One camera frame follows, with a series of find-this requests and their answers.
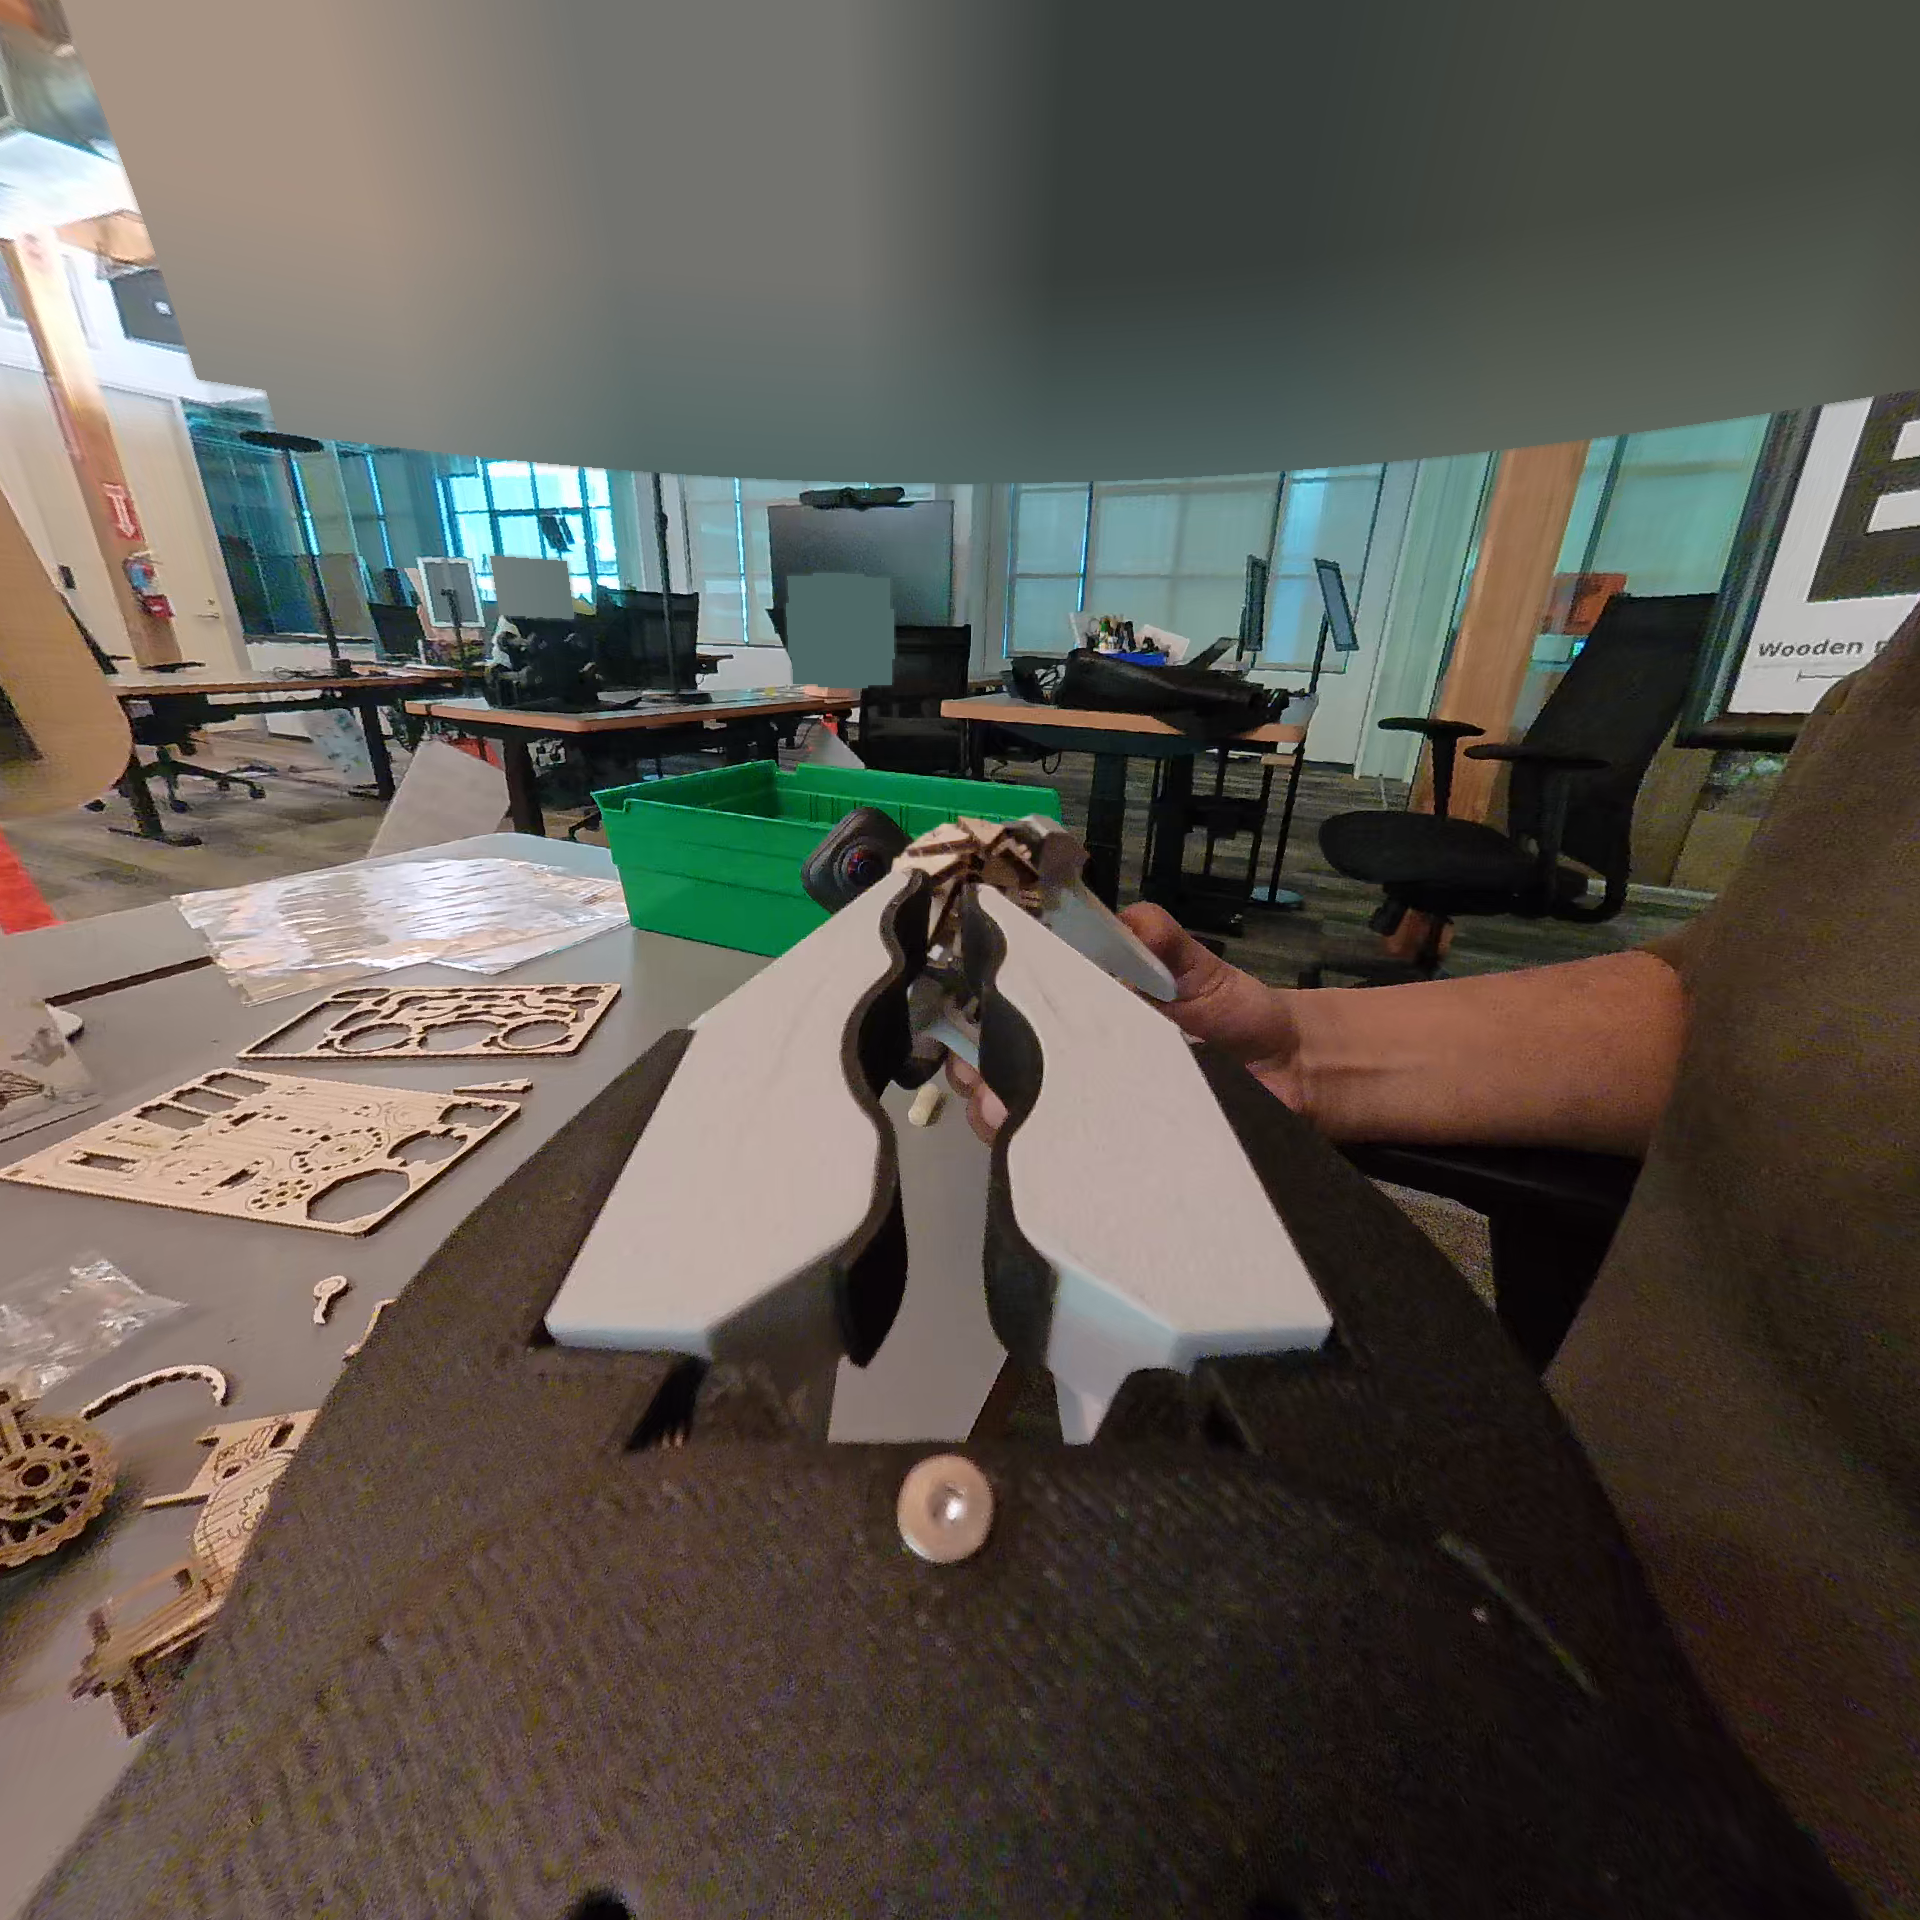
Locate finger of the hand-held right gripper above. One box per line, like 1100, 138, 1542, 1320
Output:
908, 989, 999, 1081
1023, 823, 1185, 1003

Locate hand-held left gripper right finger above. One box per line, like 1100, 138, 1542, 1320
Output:
958, 884, 1338, 1445

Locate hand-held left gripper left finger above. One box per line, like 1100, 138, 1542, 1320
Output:
543, 867, 921, 1369

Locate fan-shaped wooden assembly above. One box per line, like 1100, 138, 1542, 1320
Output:
897, 817, 1051, 977

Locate person's right forearm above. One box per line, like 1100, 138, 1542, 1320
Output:
1283, 943, 1706, 1161

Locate wooden-top office desk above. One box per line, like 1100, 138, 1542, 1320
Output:
404, 689, 859, 840
941, 693, 1310, 911
106, 664, 466, 804

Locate grey desk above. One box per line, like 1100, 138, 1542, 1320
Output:
0, 832, 962, 1787

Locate person's right hand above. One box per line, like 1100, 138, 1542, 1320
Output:
1117, 901, 1315, 1120

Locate green plastic bin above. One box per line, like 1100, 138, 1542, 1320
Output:
590, 757, 1068, 961

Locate black office chair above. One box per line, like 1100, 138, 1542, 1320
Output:
127, 698, 270, 811
854, 623, 977, 777
1317, 591, 1717, 969

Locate black bag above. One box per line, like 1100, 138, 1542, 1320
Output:
1009, 644, 1292, 722

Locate wooden puzzle sheet with gears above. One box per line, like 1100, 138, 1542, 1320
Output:
0, 1068, 530, 1241

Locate black monitor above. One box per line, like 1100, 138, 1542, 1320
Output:
591, 585, 703, 700

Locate large black screen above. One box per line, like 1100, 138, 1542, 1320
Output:
767, 499, 958, 634

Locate black equipment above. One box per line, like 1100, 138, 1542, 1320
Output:
482, 612, 605, 711

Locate grey leaning board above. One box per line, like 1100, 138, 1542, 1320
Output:
369, 738, 521, 861

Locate stack of clear plastic sheets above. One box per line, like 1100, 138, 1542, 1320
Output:
172, 853, 628, 1003

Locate wooden pillar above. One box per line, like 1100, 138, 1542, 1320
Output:
0, 225, 170, 673
1409, 440, 1594, 842

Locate curved toothed wooden piece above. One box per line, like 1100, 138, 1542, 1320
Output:
82, 1362, 230, 1421

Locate cardboard box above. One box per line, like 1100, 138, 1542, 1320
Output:
1628, 736, 1801, 893

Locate small clear plastic bag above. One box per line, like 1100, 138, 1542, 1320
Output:
0, 1257, 189, 1401

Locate assembly instruction booklet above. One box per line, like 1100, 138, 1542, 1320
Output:
0, 1036, 106, 1145

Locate wooden sidecar model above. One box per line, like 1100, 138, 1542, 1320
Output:
75, 1448, 303, 1737

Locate black floor lamp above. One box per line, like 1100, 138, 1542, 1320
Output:
239, 429, 356, 682

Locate wooden motorcycle model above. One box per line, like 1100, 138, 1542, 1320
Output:
0, 1387, 118, 1570

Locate wooden puzzle sheet ring cutouts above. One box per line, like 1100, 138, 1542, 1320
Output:
237, 978, 623, 1069

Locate white wall poster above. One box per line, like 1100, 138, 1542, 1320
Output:
1721, 393, 1920, 725

